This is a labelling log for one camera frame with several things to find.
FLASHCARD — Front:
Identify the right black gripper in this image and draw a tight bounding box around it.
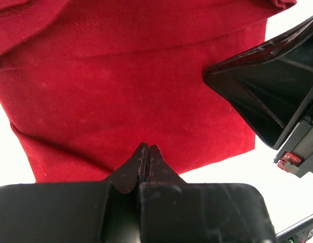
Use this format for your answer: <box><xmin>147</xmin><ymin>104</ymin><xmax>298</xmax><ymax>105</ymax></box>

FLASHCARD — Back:
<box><xmin>206</xmin><ymin>74</ymin><xmax>313</xmax><ymax>178</ymax></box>

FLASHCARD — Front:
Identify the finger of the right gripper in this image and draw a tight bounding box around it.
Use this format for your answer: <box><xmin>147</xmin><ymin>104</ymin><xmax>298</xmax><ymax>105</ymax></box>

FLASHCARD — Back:
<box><xmin>203</xmin><ymin>15</ymin><xmax>313</xmax><ymax>83</ymax></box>

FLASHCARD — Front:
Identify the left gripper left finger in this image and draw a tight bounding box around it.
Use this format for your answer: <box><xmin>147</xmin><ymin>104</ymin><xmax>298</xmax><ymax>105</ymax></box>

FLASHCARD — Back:
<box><xmin>102</xmin><ymin>143</ymin><xmax>148</xmax><ymax>194</ymax></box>

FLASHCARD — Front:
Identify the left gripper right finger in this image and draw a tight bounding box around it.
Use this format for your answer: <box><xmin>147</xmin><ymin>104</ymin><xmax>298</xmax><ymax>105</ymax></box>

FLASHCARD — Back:
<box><xmin>145</xmin><ymin>145</ymin><xmax>186</xmax><ymax>184</ymax></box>

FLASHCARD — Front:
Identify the red t shirt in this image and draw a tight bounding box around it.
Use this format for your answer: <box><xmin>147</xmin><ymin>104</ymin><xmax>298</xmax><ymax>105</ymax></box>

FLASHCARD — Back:
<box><xmin>0</xmin><ymin>1</ymin><xmax>296</xmax><ymax>182</ymax></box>

